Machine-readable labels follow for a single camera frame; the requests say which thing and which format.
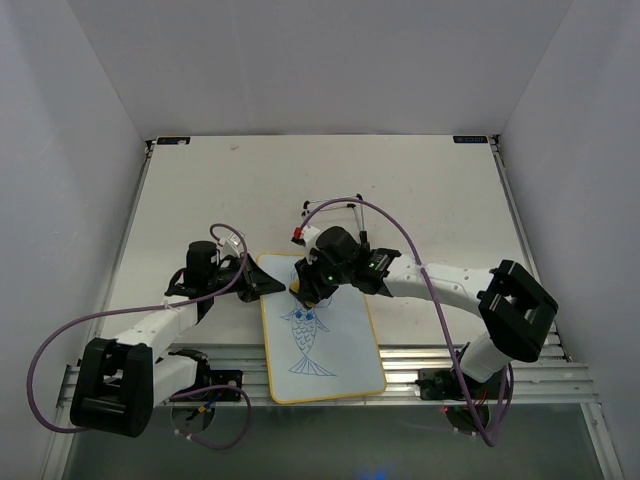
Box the aluminium rail frame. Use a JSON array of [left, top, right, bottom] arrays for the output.
[[55, 329, 601, 409]]

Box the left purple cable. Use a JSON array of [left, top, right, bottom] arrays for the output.
[[27, 223, 253, 450]]

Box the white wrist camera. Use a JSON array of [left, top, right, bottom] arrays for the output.
[[218, 233, 245, 259], [291, 225, 322, 264]]

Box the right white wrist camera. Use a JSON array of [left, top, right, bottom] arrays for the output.
[[291, 225, 322, 264]]

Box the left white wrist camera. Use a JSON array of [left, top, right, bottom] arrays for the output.
[[218, 233, 245, 259]]

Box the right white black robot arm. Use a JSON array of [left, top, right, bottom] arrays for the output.
[[290, 226, 558, 397]]

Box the right blue corner label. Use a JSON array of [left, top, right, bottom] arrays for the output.
[[452, 135, 488, 144]]

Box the left blue corner label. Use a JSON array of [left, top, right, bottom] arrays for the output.
[[156, 137, 191, 146]]

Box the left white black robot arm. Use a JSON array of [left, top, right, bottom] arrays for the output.
[[70, 240, 285, 437]]

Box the black wire easel stand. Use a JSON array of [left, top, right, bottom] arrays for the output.
[[301, 193, 368, 243]]

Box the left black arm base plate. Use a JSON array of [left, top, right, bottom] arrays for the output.
[[167, 368, 245, 403]]

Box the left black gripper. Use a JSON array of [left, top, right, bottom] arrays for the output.
[[208, 252, 286, 303]]

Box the yellow black eraser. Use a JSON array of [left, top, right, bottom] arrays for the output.
[[289, 279, 318, 309]]

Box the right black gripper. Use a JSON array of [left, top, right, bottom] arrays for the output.
[[295, 248, 353, 305]]

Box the purple cable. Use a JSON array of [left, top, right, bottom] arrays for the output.
[[27, 223, 253, 450], [299, 198, 515, 448]]

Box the blue corner label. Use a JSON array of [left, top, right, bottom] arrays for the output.
[[452, 135, 488, 144], [156, 137, 191, 146]]

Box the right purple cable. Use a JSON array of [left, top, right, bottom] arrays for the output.
[[299, 198, 515, 448]]

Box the yellow framed whiteboard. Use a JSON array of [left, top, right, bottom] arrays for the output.
[[260, 285, 387, 405]]

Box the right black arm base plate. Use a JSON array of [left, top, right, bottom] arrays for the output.
[[414, 368, 502, 402]]

